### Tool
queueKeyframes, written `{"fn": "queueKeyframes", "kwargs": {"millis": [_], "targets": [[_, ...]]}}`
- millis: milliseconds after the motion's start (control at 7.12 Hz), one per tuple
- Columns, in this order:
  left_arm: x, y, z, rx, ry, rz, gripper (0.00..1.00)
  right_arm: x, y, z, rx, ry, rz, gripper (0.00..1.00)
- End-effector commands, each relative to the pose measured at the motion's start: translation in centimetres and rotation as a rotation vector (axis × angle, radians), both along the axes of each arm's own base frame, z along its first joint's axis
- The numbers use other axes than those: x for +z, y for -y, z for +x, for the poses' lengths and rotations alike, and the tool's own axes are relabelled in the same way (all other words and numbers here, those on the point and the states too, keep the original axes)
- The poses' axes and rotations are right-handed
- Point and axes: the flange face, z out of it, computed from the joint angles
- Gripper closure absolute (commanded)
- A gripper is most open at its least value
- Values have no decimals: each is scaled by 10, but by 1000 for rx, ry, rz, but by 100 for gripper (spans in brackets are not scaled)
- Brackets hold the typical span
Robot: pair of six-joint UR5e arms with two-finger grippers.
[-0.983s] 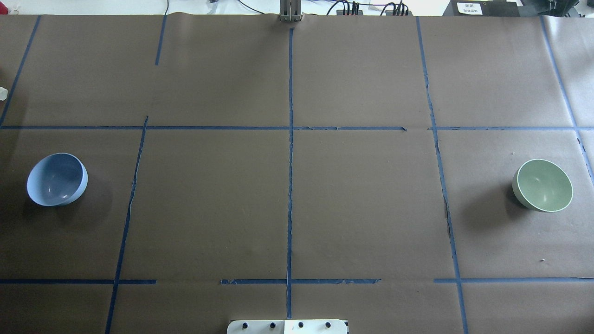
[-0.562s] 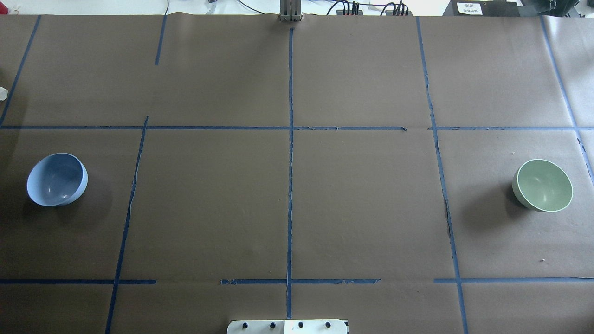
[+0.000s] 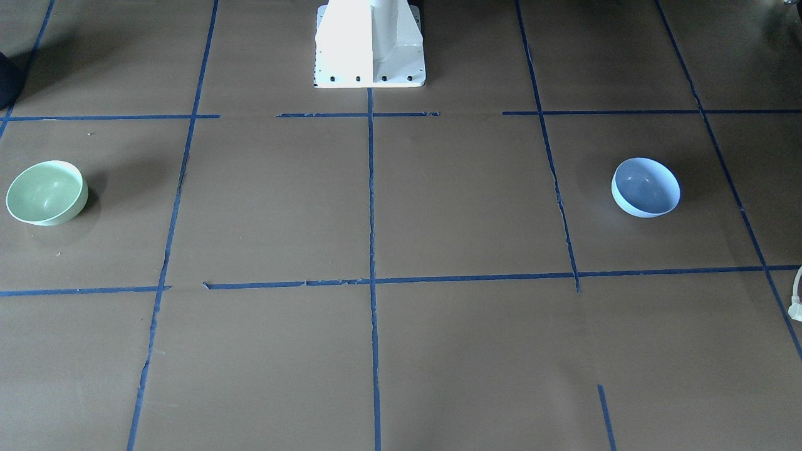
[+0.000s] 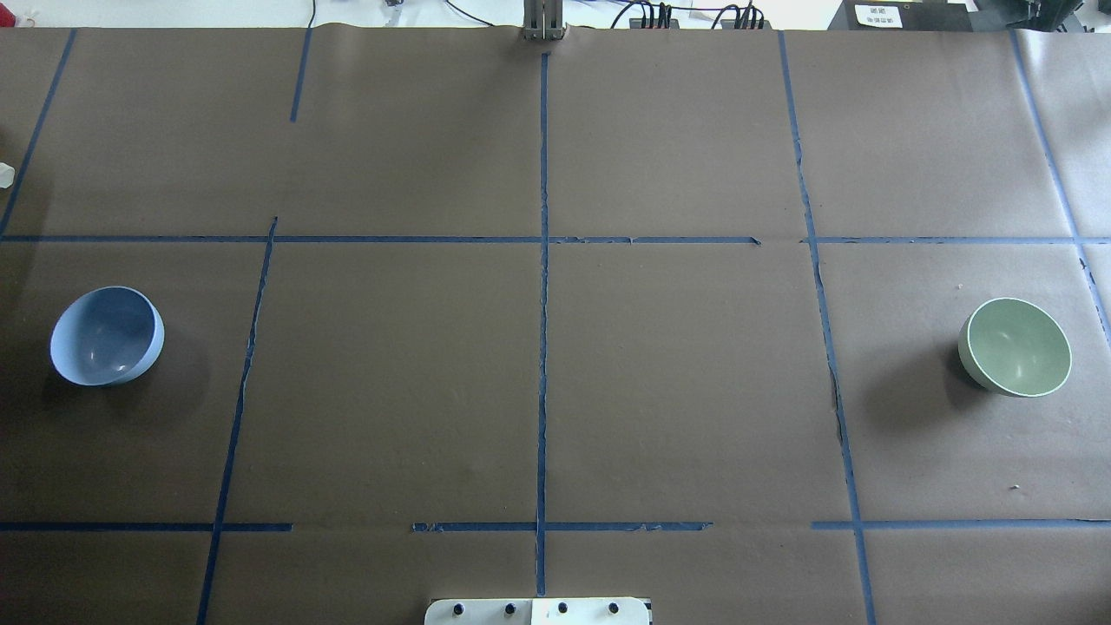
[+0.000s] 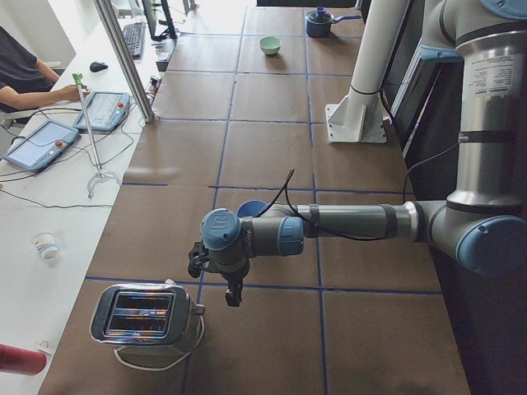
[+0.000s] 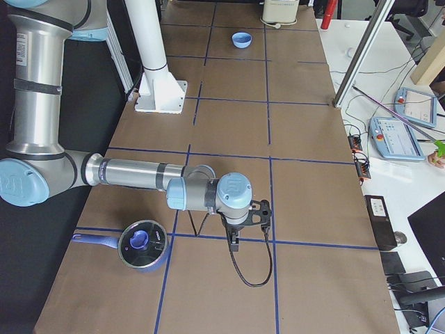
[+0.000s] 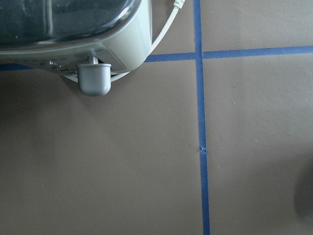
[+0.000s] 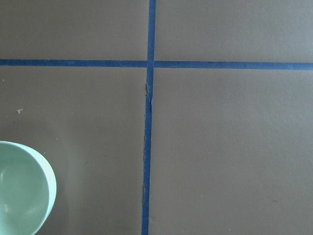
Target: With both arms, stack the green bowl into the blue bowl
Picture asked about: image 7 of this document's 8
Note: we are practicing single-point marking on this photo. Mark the grey cup on appliance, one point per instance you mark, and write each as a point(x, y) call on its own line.
point(94, 78)

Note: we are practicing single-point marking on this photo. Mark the white appliance with dark lid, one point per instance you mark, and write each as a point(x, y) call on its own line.
point(58, 35)

